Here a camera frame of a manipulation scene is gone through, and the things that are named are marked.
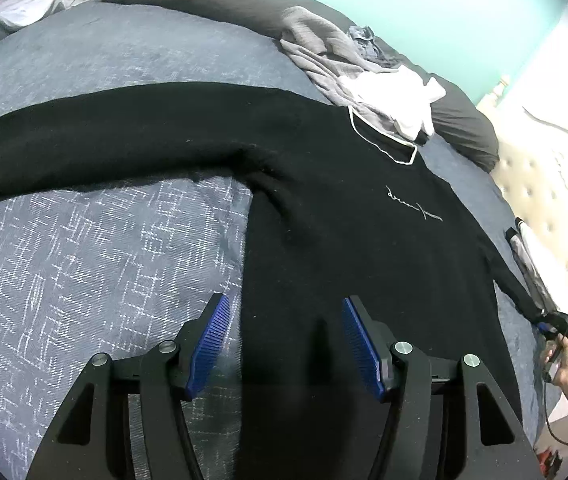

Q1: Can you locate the grey hoodie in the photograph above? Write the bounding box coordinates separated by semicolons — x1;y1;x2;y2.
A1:
279;6;405;136

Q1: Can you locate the blue-grey garment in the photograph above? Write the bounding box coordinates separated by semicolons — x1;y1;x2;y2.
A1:
347;25;401;69

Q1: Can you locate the cream tufted headboard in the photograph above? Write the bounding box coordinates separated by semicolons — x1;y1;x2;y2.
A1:
478;74;568;411

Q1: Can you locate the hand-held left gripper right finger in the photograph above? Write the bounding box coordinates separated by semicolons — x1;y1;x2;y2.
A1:
341;295;544;480

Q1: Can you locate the white folded garment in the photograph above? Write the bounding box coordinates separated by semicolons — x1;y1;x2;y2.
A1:
518;216;542;266

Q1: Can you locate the grey folded garment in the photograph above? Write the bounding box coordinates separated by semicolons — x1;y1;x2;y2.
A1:
506;227;559;321

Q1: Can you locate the light grey bed sheet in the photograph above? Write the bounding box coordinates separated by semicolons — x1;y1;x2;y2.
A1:
0;0;103;52

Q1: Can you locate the blue patterned bedspread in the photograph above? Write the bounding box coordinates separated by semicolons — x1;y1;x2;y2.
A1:
0;0;564;480

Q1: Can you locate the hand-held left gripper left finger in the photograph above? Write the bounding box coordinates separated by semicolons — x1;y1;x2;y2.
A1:
24;292;232;480

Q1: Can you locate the white shirt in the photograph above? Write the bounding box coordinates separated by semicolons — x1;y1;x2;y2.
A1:
339;65;447;142

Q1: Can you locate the black sweater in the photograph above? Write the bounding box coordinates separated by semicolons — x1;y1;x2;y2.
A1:
0;82;550;480

